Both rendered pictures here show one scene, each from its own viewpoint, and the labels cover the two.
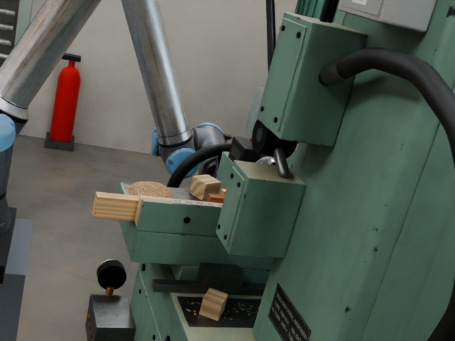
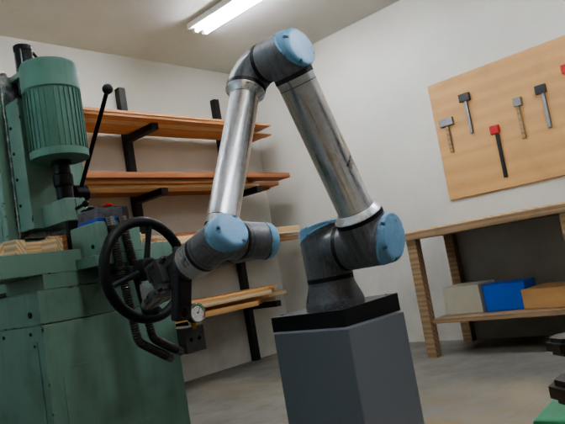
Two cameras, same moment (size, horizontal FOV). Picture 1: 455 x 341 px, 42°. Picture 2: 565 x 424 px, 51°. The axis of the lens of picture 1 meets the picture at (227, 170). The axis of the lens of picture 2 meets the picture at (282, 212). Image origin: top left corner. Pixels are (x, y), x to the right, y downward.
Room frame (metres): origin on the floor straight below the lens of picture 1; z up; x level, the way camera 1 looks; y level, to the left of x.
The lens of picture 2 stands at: (2.97, -0.46, 0.75)
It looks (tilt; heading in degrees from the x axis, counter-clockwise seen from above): 5 degrees up; 151
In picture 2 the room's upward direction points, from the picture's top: 10 degrees counter-clockwise
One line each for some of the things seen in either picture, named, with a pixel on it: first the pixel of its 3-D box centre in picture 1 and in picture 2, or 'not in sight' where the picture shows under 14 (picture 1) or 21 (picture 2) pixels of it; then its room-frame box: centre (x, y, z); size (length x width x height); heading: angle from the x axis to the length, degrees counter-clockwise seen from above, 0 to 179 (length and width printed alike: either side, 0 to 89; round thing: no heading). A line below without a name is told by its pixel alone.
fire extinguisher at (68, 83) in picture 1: (66, 101); not in sight; (3.70, 1.11, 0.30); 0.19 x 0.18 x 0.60; 18
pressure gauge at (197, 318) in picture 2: (111, 279); (194, 315); (1.15, 0.19, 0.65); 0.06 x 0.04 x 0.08; 112
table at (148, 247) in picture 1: (265, 220); (92, 259); (1.15, -0.10, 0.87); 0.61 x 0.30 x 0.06; 112
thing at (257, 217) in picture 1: (257, 209); not in sight; (0.82, -0.06, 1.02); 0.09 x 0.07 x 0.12; 112
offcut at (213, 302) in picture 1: (213, 304); not in sight; (0.87, -0.03, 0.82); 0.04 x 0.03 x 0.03; 169
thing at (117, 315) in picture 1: (108, 325); (183, 339); (1.08, 0.16, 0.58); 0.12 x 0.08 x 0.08; 22
